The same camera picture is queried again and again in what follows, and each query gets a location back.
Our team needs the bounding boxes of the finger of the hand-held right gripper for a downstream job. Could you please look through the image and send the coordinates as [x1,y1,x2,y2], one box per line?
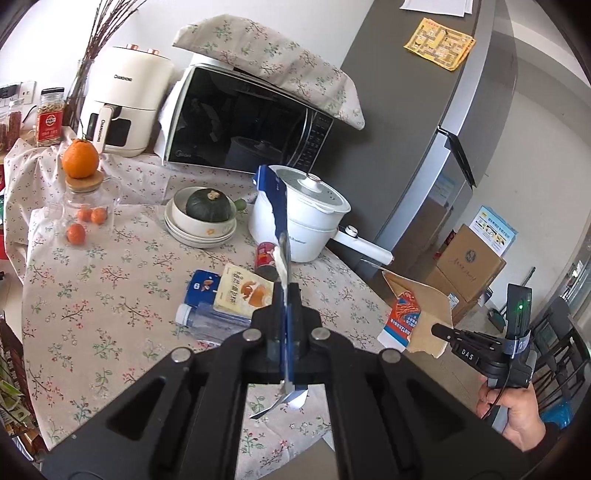
[431,323,490,352]
[455,330,506,346]

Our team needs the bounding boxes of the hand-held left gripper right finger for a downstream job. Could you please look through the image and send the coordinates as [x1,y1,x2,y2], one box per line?
[287,284,541,480]

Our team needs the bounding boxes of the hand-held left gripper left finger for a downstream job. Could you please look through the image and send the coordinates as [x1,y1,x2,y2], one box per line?
[41,282,286,480]

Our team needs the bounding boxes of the blue white snack wrapper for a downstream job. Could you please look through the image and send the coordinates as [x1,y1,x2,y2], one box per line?
[249,165,309,420]

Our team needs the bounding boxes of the person's right hand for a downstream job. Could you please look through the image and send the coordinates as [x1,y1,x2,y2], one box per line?
[475,381,549,452]

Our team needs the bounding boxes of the beige printed pouch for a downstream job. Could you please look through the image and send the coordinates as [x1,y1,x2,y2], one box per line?
[213,263,279,320]

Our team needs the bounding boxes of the black chair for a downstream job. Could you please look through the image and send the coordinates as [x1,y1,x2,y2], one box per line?
[531,295,591,416]

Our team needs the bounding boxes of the plastic water bottle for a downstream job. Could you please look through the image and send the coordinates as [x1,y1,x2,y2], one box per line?
[175,302,252,344]

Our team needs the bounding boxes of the red can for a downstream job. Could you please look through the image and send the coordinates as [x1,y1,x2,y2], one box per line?
[256,242,280,281]

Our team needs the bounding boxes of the small dark blue carton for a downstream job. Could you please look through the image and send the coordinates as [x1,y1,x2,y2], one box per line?
[187,270,221,308]

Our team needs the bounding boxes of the blue and white box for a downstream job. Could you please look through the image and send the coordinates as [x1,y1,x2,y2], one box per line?
[471,205,519,257]

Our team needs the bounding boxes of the white electric pot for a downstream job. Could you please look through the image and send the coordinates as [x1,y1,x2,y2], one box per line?
[248,185,394,265]

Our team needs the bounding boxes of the blue plastic bag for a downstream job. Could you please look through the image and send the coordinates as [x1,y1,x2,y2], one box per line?
[542,399,578,426]

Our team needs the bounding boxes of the cream flower-print bowl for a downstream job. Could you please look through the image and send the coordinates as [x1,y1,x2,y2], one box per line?
[172,186,237,235]

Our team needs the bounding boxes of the dark green pumpkin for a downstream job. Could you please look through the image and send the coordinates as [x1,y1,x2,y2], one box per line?
[185,189,232,222]

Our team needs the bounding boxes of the glass pot lid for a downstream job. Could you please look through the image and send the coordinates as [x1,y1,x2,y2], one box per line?
[269,165,351,215]

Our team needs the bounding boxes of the floral tablecloth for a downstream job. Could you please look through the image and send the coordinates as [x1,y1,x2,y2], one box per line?
[0,136,393,453]

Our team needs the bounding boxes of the grey refrigerator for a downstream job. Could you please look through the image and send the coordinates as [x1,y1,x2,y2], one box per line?
[323,0,518,282]

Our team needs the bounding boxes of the black microwave oven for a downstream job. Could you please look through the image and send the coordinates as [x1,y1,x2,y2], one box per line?
[159,64,335,178]

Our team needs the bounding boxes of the glass jar with wooden lid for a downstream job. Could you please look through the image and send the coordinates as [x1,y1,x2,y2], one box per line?
[46,171,122,236]

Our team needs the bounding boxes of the large orange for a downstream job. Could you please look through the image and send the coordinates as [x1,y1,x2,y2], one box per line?
[61,137,100,179]

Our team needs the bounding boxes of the floral cover cloth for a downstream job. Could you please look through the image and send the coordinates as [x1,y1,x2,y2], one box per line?
[172,14,365,131]

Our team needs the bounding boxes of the cream air fryer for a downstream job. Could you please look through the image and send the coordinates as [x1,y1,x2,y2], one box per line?
[79,44,176,158]

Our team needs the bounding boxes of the yellow flyer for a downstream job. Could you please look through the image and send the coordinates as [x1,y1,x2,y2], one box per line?
[403,17,476,72]

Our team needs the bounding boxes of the red label jar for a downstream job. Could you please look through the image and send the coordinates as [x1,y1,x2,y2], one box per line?
[36,88,65,147]

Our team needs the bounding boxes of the glass vase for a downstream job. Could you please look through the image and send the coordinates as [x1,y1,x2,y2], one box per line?
[64,59,95,132]

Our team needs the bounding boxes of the white paper sheet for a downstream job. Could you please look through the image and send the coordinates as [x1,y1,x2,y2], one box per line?
[399,0,474,17]

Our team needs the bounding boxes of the jar with red contents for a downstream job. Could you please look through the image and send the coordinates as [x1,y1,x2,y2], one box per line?
[6,98,25,153]

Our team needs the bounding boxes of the dried branches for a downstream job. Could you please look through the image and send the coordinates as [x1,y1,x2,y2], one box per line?
[76,0,148,65]

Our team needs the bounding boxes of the wall socket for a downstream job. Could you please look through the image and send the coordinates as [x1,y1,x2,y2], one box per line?
[0,80,38,104]

